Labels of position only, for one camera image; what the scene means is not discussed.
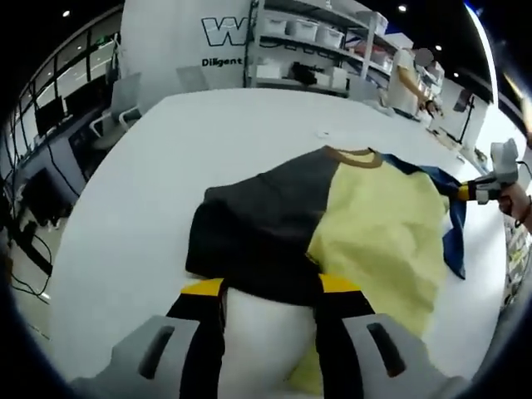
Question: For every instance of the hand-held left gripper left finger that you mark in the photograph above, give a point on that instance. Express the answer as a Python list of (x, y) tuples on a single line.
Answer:
[(199, 332)]

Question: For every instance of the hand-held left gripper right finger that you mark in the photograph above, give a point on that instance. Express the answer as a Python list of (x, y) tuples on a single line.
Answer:
[(341, 341)]

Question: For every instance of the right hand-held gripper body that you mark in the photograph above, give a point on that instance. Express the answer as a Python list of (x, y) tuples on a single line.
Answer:
[(505, 160)]

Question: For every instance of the yellow black blue garment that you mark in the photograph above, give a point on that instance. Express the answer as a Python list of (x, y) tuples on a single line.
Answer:
[(374, 216)]

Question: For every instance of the person's right hand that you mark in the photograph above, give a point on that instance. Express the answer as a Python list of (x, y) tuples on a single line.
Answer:
[(513, 199)]

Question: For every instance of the black tripod stand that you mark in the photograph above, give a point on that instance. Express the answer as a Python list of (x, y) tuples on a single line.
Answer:
[(467, 120)]

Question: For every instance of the curved ceiling light strip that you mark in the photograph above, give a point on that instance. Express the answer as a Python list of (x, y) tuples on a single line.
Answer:
[(488, 54)]

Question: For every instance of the white storage rack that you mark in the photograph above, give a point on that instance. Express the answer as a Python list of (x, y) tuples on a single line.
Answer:
[(380, 45)]

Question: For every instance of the white box on shelf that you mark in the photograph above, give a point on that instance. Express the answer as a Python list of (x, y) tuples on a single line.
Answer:
[(267, 72), (336, 78)]

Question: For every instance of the black device on shelf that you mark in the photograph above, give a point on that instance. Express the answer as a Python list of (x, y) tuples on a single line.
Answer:
[(305, 75)]

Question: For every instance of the white storage bin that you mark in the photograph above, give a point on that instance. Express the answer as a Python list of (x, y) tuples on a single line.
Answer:
[(304, 29), (276, 25), (331, 36)]

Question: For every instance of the grey metal shelving unit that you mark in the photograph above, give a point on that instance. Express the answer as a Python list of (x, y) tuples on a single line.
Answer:
[(316, 45)]

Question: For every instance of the grey office chair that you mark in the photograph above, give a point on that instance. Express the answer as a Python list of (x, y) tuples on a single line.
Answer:
[(124, 95)]

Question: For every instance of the grey chair back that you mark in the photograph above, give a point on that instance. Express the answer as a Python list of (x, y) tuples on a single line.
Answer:
[(191, 78)]

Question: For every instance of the black computer monitor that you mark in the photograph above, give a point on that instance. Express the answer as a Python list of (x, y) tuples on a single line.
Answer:
[(49, 116)]

